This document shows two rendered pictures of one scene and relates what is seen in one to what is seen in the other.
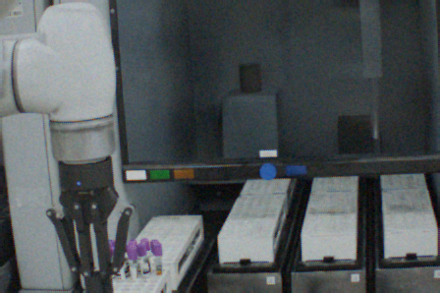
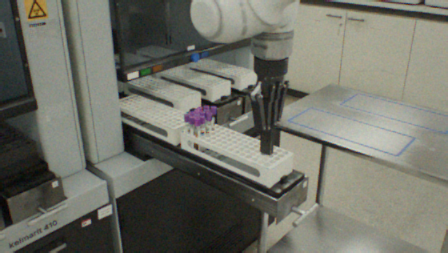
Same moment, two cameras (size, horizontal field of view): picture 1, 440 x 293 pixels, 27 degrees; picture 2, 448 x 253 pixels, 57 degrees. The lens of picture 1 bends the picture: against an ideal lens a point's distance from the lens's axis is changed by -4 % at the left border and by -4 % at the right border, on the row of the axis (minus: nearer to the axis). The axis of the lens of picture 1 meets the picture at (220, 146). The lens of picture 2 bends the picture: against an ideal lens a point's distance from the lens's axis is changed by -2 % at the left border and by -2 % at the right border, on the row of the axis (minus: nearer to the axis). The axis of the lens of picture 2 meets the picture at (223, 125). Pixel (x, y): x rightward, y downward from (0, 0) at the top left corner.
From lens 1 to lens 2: 131 cm
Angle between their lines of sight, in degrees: 57
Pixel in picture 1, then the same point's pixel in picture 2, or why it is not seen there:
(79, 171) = (286, 63)
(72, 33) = not seen: outside the picture
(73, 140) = (290, 43)
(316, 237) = (218, 87)
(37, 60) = not seen: outside the picture
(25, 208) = (53, 122)
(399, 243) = (245, 81)
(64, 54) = not seen: outside the picture
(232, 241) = (186, 100)
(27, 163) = (53, 86)
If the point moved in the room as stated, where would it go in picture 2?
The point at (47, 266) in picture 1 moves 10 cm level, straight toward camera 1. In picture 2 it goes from (71, 158) to (102, 165)
